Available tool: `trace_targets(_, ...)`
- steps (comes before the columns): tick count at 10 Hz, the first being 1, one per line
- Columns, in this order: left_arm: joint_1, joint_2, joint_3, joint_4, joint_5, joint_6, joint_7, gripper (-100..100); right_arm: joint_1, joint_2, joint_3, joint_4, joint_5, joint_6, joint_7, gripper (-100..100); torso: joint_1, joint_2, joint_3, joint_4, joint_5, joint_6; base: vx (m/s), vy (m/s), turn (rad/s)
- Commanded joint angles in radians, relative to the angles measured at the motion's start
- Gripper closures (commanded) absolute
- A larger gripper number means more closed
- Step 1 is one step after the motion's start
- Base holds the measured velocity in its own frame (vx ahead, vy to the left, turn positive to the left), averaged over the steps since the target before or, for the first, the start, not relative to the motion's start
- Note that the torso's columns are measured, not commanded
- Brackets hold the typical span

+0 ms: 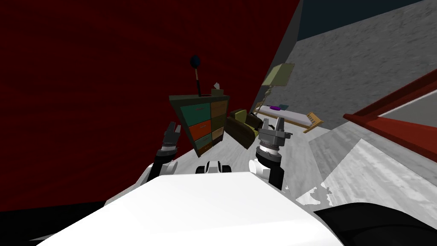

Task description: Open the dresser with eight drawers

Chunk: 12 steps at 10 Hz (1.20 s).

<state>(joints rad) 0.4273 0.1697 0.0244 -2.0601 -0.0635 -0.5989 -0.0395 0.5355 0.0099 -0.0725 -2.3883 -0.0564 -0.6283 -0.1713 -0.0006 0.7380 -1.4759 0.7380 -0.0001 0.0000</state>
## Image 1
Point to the multicoloured chest of drawers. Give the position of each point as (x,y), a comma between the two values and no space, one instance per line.
(201,119)

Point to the dark olive armchair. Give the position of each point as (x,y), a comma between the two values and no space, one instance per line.
(243,126)

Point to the wooden bed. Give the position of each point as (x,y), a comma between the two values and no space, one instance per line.
(290,117)

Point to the red door leaf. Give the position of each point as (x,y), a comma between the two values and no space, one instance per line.
(399,123)

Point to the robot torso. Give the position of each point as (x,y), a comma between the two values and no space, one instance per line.
(208,208)

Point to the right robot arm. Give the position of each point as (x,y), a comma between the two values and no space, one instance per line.
(273,164)

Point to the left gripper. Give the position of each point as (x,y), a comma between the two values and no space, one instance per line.
(169,139)

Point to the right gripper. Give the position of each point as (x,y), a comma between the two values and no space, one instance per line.
(272,137)

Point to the olive shade floor lamp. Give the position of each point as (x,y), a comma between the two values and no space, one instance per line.
(277,79)

